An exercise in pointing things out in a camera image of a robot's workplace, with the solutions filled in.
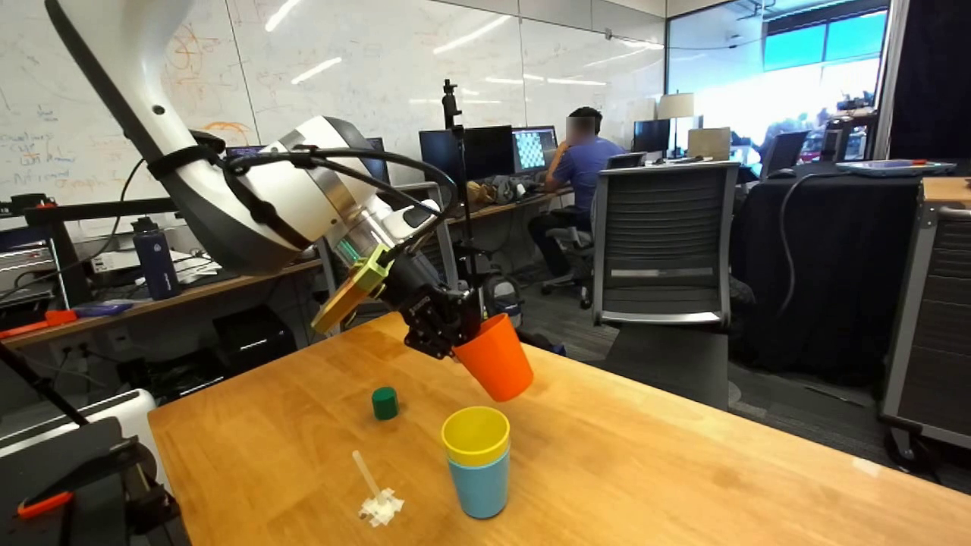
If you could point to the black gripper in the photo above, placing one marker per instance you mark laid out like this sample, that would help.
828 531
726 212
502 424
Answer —
429 299

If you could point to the orange plastic cup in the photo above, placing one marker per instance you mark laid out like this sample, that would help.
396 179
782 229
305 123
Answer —
500 362

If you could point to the yellow plastic cup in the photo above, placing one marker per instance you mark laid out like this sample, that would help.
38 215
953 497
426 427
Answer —
473 431

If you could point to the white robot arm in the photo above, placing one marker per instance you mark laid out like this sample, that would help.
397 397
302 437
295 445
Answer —
252 192

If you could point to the blue plastic cup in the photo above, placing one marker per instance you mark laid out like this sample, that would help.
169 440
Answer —
481 488

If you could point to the green cylinder block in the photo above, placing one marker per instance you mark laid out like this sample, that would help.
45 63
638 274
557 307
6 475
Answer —
382 406

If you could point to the wide monitor with code windows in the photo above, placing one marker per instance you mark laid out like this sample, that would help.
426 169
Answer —
376 162

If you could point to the small bright computer monitor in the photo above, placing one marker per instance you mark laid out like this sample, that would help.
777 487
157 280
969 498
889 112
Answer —
531 151

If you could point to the person in purple shirt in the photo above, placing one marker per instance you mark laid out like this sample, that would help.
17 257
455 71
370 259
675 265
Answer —
593 169

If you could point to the grey mesh office chair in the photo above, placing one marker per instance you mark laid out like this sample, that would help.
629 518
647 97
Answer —
661 232

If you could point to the long wooden desk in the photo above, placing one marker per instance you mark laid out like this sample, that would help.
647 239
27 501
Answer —
202 289

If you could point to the white crumpled item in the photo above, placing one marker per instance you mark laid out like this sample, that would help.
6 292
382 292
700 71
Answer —
195 269

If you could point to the distant black monitor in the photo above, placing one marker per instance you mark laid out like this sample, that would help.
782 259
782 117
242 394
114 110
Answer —
649 138

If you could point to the dark blue water bottle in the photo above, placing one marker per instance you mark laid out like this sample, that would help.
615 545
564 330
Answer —
154 262

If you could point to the small cardboard box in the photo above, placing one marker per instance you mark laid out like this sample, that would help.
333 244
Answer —
707 144

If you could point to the white table lamp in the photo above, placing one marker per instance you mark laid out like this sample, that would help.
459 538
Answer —
675 105

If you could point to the dark office chair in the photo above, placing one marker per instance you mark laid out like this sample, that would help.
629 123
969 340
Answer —
783 154

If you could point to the black cloth covered table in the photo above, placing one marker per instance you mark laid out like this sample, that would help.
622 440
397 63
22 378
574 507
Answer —
839 262

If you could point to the orange tool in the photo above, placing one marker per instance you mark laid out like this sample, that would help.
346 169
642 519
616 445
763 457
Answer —
56 316

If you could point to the black curtain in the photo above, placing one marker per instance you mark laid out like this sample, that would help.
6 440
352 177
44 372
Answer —
936 71

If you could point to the yellow wrist camera mount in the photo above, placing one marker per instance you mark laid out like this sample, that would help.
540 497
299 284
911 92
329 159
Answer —
352 292

